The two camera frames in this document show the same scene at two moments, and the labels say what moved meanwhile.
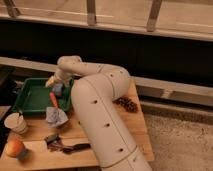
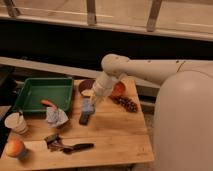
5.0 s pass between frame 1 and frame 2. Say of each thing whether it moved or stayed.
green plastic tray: stayed
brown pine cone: stayed
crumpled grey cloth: stayed
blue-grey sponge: moved
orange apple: stayed
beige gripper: moved
